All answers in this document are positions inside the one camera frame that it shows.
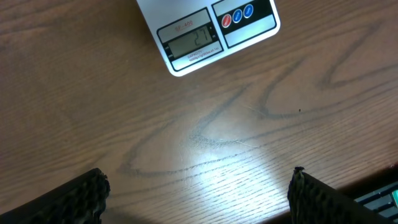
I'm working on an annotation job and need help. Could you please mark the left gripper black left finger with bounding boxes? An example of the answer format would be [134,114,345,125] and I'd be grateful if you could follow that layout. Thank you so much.
[1,168,110,224]

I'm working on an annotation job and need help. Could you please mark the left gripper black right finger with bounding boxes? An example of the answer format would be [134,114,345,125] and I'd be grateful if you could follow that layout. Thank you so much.
[287,167,392,224]

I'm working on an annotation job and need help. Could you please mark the white digital kitchen scale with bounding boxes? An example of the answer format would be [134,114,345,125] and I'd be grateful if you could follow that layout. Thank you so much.
[137,0,281,77]

